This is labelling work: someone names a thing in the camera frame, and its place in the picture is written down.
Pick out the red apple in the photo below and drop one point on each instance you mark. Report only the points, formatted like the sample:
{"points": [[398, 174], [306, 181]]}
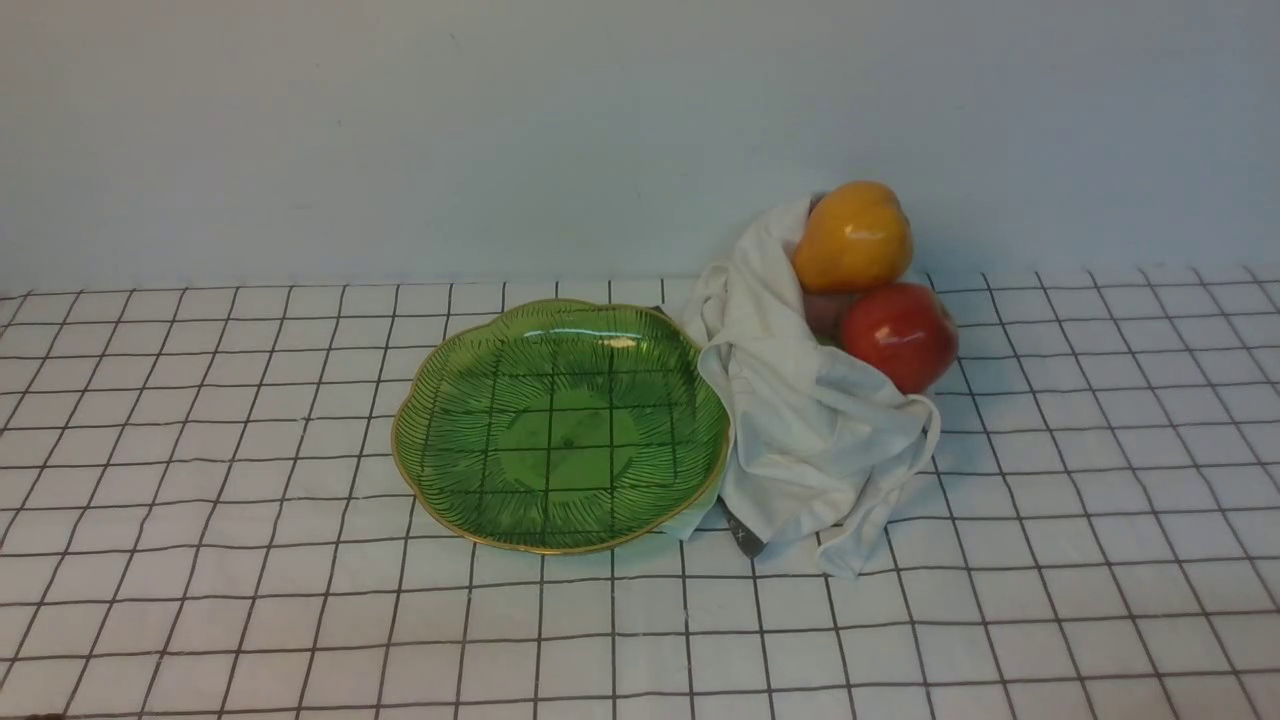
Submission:
{"points": [[905, 332]]}

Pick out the white grid tablecloth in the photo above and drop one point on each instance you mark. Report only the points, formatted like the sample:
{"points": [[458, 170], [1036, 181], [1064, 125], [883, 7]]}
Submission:
{"points": [[202, 520]]}

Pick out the pink peach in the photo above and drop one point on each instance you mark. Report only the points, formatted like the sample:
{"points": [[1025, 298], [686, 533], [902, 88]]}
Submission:
{"points": [[824, 313]]}

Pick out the orange yellow mango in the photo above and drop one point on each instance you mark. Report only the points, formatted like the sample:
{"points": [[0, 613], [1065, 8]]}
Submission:
{"points": [[856, 238]]}

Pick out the white cloth bag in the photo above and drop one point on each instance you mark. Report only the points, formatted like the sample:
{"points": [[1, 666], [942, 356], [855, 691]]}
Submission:
{"points": [[819, 440]]}

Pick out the green glass leaf plate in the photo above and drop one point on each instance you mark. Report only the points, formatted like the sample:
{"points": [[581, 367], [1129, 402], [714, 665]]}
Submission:
{"points": [[561, 426]]}

